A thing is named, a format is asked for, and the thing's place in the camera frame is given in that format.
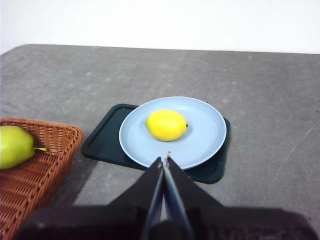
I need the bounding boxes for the green apple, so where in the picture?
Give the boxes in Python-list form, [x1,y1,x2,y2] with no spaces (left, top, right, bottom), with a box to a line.
[0,125,47,170]

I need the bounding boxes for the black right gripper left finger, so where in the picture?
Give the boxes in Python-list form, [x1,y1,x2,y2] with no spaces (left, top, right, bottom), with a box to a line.
[14,156,165,240]

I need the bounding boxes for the blue round plate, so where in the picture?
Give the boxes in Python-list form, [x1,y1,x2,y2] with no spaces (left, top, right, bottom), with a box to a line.
[118,96,228,171]

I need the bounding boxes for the yellow lemon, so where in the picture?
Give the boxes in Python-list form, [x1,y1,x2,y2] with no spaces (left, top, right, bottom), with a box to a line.
[144,109,189,142]

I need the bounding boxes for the brown wicker basket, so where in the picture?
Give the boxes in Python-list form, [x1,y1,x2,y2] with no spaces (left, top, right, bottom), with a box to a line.
[0,117,84,240]

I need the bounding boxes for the dark green rectangular tray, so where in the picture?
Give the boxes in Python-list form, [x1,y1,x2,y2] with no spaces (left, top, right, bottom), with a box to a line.
[81,103,231,185]

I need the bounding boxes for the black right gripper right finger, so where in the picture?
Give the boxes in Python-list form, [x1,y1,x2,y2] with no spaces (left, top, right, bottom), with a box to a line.
[165,155,318,240]

